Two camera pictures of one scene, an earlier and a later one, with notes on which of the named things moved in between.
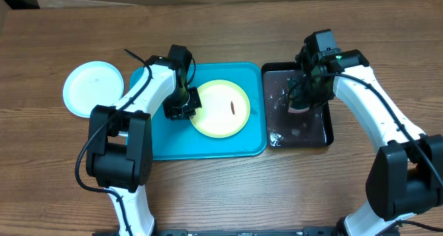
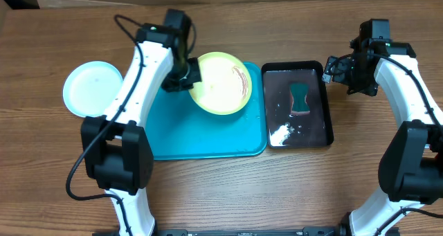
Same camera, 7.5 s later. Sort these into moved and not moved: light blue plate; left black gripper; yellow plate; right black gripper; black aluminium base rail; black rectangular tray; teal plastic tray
Moved: right black gripper; left black gripper; yellow plate
Not moved: teal plastic tray; light blue plate; black rectangular tray; black aluminium base rail
